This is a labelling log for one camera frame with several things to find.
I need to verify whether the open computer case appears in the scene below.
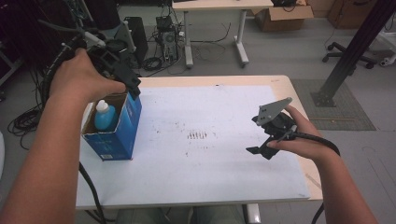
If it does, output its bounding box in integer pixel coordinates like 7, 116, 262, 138
155, 15, 180, 63

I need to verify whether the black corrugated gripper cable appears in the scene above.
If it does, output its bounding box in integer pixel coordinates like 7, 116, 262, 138
41, 35, 108, 224
276, 132, 342, 224

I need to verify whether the white table mat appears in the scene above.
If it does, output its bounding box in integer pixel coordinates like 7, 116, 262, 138
76, 84, 311, 210

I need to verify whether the open cardboard box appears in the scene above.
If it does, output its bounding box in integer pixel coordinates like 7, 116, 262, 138
250, 4, 315, 33

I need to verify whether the black office chair base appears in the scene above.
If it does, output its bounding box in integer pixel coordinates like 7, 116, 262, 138
321, 40, 378, 70

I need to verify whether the person's right hand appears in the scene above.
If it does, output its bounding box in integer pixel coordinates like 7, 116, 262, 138
266, 105, 340, 165

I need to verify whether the black corrugated right gripper cable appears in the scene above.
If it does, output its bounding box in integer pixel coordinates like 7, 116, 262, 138
276, 132, 342, 224

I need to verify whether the black computer tower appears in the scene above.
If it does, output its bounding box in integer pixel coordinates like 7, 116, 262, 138
123, 16, 149, 65

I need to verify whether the grey floor mat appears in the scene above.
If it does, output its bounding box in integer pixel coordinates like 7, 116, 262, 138
290, 77, 377, 132

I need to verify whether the dark curtain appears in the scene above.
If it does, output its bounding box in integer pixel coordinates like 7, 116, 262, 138
0, 0, 90, 78

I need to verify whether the white-legged background table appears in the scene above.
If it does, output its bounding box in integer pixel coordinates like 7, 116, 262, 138
171, 0, 275, 70

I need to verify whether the white cable plug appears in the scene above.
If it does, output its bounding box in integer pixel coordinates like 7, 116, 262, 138
83, 30, 107, 49

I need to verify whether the blue cardboard box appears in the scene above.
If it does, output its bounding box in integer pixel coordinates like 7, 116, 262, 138
80, 91, 143, 162

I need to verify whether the person's left hand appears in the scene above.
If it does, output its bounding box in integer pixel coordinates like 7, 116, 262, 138
49, 47, 128, 105

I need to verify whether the tangle of black floor cables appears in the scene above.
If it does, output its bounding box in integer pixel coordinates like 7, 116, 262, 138
7, 66, 50, 152

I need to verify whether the light wooden table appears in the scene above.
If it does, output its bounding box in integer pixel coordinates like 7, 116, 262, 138
76, 74, 324, 224

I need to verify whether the black corrugated left gripper cable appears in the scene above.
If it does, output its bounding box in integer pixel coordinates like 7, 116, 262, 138
41, 35, 108, 224

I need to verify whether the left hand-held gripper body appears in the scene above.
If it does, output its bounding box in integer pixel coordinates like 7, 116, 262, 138
88, 20, 138, 83

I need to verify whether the blue bottle with white cap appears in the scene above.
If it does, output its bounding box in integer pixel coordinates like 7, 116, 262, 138
93, 99, 119, 132

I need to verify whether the closed cardboard box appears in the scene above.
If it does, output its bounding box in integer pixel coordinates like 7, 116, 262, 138
326, 0, 379, 31

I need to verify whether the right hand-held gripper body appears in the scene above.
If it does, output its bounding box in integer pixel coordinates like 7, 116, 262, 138
251, 96, 299, 142

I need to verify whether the black metal beam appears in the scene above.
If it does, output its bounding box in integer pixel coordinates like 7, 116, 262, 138
310, 0, 396, 108

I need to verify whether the clear plastic strip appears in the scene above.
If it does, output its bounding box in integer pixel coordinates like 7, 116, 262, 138
304, 173, 322, 189

